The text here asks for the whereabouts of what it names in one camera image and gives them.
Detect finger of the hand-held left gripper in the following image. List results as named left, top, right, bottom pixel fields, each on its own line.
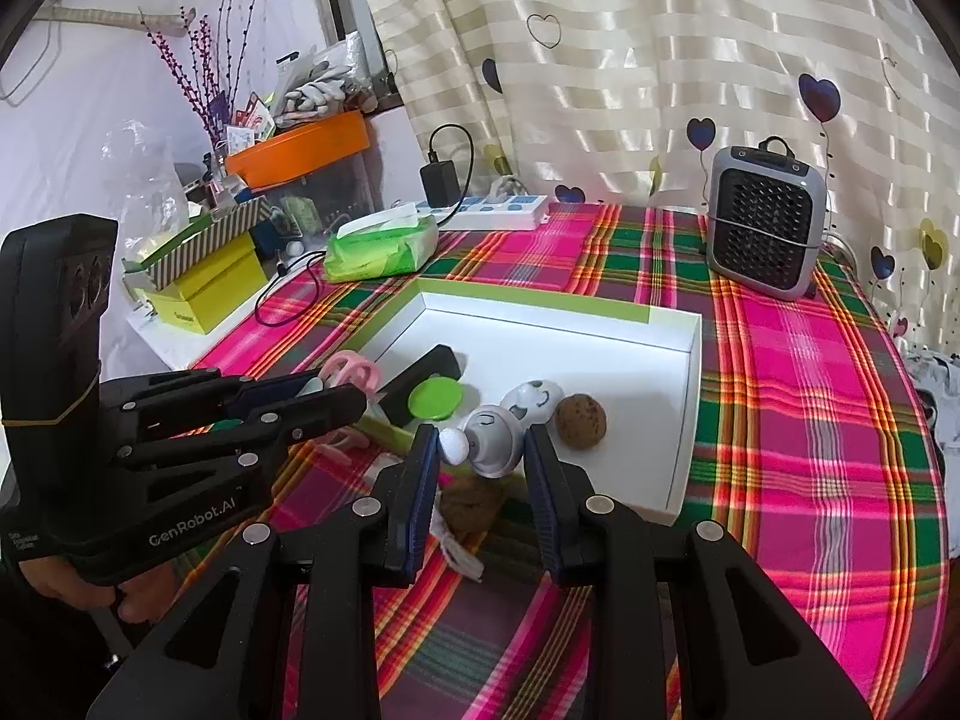
left=97, top=371, right=331, bottom=436
left=112, top=384, right=368, bottom=500

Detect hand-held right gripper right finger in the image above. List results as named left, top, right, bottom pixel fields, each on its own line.
left=523, top=424, right=875, bottom=720

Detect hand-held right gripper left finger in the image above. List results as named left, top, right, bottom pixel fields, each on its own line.
left=86, top=424, right=443, bottom=720

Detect brown walnut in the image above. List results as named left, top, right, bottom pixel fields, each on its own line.
left=555, top=392, right=607, bottom=449
left=439, top=474, right=507, bottom=547

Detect white charging cable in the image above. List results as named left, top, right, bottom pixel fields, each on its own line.
left=431, top=510, right=485, bottom=582

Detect small white round knob device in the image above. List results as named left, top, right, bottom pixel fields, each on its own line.
left=439, top=405, right=524, bottom=479

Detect green and white suction holder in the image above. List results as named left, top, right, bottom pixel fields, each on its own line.
left=352, top=377, right=462, bottom=458

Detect white egg-shaped smiley toy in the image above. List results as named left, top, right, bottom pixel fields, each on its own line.
left=501, top=379, right=565, bottom=428

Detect black rectangular speaker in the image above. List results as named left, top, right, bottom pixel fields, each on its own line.
left=375, top=343, right=464, bottom=425

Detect green and white cardboard box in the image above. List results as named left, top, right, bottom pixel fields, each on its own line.
left=352, top=277, right=704, bottom=530

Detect person's left hand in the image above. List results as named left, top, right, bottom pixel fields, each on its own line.
left=19, top=559, right=177, bottom=623

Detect yellow cardboard box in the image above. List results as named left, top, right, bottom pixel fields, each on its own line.
left=146, top=232, right=271, bottom=335

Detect large clear plastic bag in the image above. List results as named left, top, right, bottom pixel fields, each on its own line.
left=97, top=120, right=203, bottom=256

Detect striped box lid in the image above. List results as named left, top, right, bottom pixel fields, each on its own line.
left=122, top=196, right=272, bottom=292

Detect green tissue pack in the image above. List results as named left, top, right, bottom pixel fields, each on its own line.
left=322, top=206, right=440, bottom=284

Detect orange-lidded plastic container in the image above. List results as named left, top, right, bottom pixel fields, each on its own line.
left=225, top=111, right=372, bottom=218

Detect plaid tablecloth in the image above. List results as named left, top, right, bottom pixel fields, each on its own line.
left=172, top=202, right=950, bottom=720

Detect black power adapter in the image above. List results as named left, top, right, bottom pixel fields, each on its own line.
left=420, top=124, right=475, bottom=205

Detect white power strip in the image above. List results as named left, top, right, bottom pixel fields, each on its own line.
left=415, top=193, right=550, bottom=232

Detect purple flower branches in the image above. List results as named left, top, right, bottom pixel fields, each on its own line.
left=141, top=0, right=271, bottom=143

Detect white work gloves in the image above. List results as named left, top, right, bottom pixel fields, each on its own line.
left=281, top=64, right=353, bottom=117

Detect beige wrapped rod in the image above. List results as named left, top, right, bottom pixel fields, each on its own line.
left=45, top=4, right=197, bottom=37

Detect grey desk fan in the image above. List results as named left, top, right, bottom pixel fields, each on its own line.
left=705, top=136, right=828, bottom=302

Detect white cloth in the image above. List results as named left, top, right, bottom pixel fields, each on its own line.
left=904, top=349, right=960, bottom=443

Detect cream heart-print curtain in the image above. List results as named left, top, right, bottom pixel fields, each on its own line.
left=349, top=0, right=960, bottom=361

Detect black cable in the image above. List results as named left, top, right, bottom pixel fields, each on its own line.
left=255, top=251, right=331, bottom=327

